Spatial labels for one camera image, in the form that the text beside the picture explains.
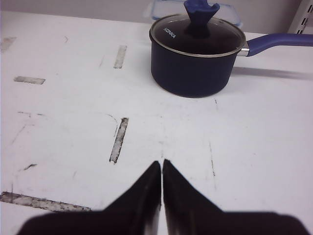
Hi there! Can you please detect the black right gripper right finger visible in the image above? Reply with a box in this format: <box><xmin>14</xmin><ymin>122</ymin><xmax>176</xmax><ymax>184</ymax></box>
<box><xmin>162</xmin><ymin>160</ymin><xmax>309</xmax><ymax>235</ymax></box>

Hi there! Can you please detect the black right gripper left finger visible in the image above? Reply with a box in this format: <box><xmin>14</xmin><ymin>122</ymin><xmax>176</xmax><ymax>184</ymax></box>
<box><xmin>18</xmin><ymin>161</ymin><xmax>161</xmax><ymax>235</ymax></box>

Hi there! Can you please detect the glass pot lid blue knob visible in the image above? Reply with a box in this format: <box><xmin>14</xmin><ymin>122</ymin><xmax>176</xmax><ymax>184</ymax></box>
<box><xmin>150</xmin><ymin>0</ymin><xmax>246</xmax><ymax>58</ymax></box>

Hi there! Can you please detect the clear plastic food container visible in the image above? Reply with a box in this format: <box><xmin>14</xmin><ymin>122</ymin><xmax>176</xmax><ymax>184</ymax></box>
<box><xmin>151</xmin><ymin>0</ymin><xmax>243</xmax><ymax>28</ymax></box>

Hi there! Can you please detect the grey metal shelf upright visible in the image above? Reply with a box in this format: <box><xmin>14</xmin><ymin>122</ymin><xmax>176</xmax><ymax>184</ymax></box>
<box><xmin>288</xmin><ymin>0</ymin><xmax>313</xmax><ymax>34</ymax></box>

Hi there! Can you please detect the blue saucepan with handle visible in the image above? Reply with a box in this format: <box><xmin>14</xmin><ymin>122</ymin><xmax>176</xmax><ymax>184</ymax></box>
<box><xmin>148</xmin><ymin>13</ymin><xmax>313</xmax><ymax>98</ymax></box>

